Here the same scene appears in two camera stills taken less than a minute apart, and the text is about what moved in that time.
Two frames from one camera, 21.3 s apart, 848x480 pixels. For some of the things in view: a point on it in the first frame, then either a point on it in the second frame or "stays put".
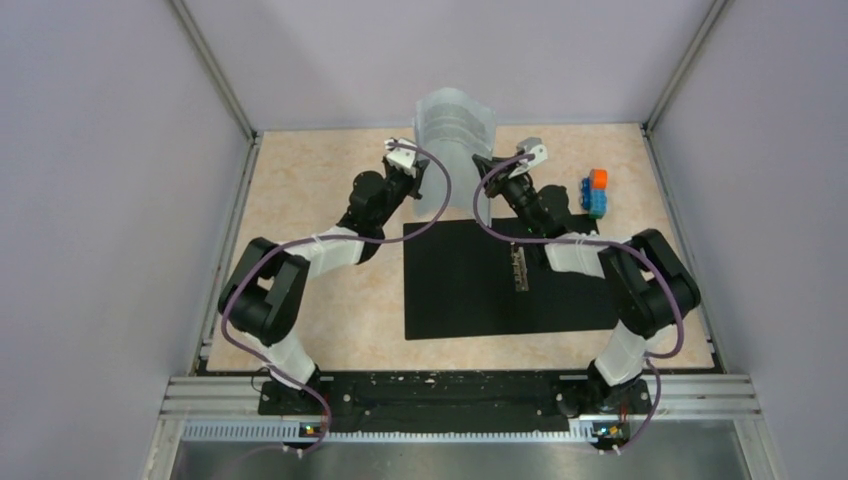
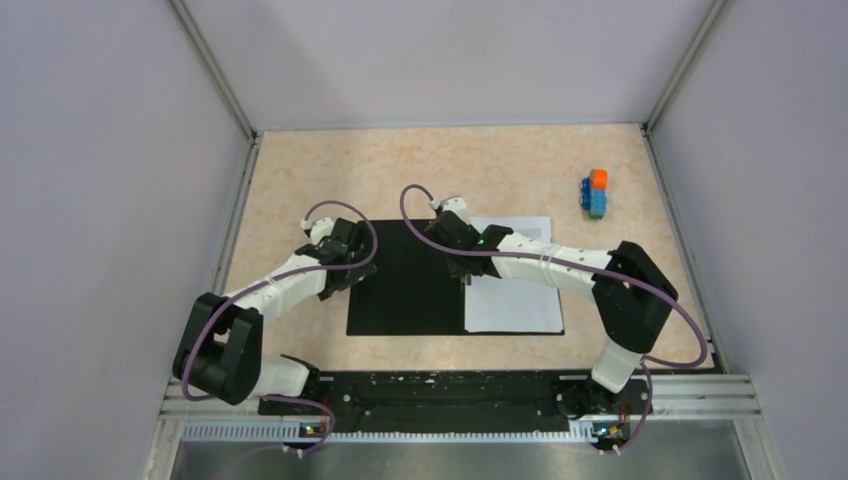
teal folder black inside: (461, 282) -> (413, 292)
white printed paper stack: (453, 126) -> (503, 305)
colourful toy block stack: (594, 193) stays put
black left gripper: (413, 182) -> (357, 273)
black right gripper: (499, 180) -> (455, 270)
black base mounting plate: (456, 401) stays put
